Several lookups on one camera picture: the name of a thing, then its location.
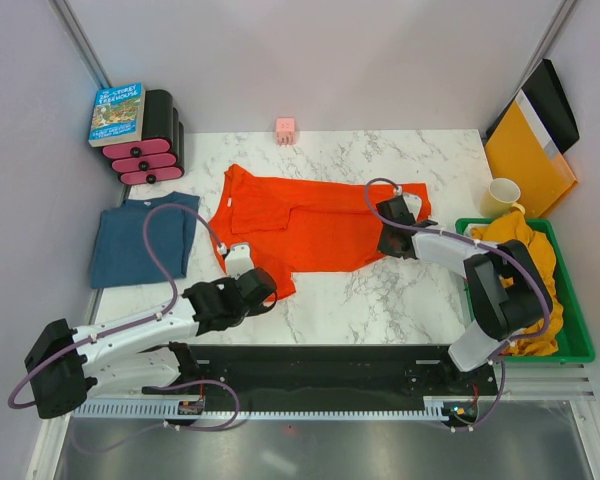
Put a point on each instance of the black white folder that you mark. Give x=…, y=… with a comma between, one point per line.
x=544, y=91

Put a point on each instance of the yellow mug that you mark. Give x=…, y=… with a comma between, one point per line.
x=500, y=198

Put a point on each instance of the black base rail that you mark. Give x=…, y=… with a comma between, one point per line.
x=354, y=375

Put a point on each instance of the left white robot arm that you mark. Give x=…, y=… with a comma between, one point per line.
x=66, y=364

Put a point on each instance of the yellow t shirt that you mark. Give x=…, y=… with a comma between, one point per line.
x=513, y=226

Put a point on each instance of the folded blue t shirt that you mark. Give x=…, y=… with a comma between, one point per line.
x=120, y=257

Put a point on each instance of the pink cube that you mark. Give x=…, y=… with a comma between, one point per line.
x=285, y=131

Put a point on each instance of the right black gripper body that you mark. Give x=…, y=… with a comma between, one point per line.
x=385, y=244

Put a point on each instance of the orange t shirt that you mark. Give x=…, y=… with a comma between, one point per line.
x=297, y=226

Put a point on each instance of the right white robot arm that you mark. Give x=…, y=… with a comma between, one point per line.
x=506, y=291

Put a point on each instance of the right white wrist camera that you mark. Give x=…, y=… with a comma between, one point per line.
x=417, y=203

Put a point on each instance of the blue treehouse book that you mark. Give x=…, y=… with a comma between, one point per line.
x=117, y=116

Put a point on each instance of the white cable duct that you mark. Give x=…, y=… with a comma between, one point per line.
x=172, y=409

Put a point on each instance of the green plastic bin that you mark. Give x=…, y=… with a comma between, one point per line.
x=574, y=344

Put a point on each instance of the black pink drawer organizer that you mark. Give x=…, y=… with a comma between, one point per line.
x=159, y=155

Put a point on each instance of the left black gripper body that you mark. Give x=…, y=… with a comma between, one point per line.
x=252, y=312

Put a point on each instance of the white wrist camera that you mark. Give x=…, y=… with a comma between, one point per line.
x=237, y=259
x=417, y=203

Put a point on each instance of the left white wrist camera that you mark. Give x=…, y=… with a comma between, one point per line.
x=237, y=259

